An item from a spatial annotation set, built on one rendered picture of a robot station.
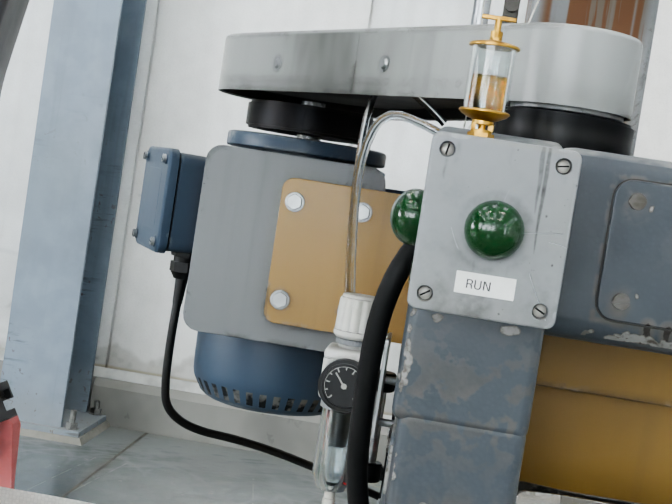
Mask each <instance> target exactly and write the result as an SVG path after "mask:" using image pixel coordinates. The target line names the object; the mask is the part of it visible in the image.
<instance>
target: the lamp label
mask: <svg viewBox="0 0 672 504"><path fill-rule="evenodd" d="M516 281H517V279H510V278H504V277H498V276H491V275H485V274H479V273H472V272H466V271H460V270H457V273H456V279H455V286H454V292H458V293H464V294H471V295H477V296H483V297H489V298H496V299H502V300H508V301H513V300H514V294H515V287H516Z"/></svg>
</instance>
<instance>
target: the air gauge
mask: <svg viewBox="0 0 672 504"><path fill-rule="evenodd" d="M358 363H359V362H357V361H355V360H352V359H347V358H343V359H337V360H335V361H333V362H331V363H330V364H328V365H327V366H326V367H325V369H324V370H323V371H322V373H321V375H320V377H319V381H318V391H319V395H320V397H321V399H322V401H323V402H324V403H325V404H326V405H327V406H328V407H329V408H331V409H333V410H335V411H338V412H351V410H352V402H353V395H354V389H355V382H356V376H357V369H358Z"/></svg>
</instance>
